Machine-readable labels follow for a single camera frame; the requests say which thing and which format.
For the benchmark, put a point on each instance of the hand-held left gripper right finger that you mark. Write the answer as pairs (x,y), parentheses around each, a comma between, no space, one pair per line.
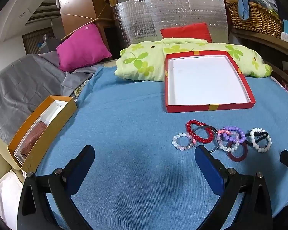
(208,170)

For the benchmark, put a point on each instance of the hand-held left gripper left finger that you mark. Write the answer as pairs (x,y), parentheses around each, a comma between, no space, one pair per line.
(82,170)

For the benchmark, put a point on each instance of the silver metal bangle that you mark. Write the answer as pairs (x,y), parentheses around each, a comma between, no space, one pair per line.
(207,126)

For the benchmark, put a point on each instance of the red box with white inside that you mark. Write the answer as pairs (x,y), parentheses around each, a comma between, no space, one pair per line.
(204,81)

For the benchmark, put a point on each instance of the orange cardboard box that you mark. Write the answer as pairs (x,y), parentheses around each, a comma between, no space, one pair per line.
(48,139)

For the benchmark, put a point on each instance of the brown folded cloth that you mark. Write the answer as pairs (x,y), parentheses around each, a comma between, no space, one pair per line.
(33,140)

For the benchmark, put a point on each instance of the blue blanket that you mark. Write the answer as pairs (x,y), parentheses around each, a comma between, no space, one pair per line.
(134,124)

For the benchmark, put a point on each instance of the white pillow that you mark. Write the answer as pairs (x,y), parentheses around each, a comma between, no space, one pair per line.
(7,196)

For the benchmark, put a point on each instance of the beige cushion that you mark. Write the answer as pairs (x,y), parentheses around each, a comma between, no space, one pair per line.
(0,163)

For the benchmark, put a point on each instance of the grey blanket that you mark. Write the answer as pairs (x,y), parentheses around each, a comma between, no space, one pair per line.
(19,86)

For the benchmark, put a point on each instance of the wooden shelf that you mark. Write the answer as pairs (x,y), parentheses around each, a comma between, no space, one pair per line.
(261,45)

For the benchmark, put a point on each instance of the pink cushion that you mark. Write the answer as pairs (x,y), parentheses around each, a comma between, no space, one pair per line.
(81,48)

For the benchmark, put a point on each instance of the green clover print pillow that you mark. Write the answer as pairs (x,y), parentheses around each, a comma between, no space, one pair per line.
(139,60)

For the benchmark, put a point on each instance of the brown wicker chest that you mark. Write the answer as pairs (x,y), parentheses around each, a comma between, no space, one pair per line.
(31,40)

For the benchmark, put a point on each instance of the red cushion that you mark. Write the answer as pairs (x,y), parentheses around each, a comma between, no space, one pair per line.
(184,32)

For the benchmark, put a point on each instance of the thin wooden stick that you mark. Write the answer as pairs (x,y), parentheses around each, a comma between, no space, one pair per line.
(79,28)

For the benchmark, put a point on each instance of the wicker basket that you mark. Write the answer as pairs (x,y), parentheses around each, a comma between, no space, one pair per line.
(259,19)

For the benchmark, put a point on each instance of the blue cloth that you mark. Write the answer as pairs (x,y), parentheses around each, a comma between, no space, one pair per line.
(244,4)

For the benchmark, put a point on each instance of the silver foil insulation mat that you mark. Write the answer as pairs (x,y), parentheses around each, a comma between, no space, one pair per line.
(158,12)

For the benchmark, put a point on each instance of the wooden cabinet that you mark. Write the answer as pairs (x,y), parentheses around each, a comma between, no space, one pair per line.
(76,2)

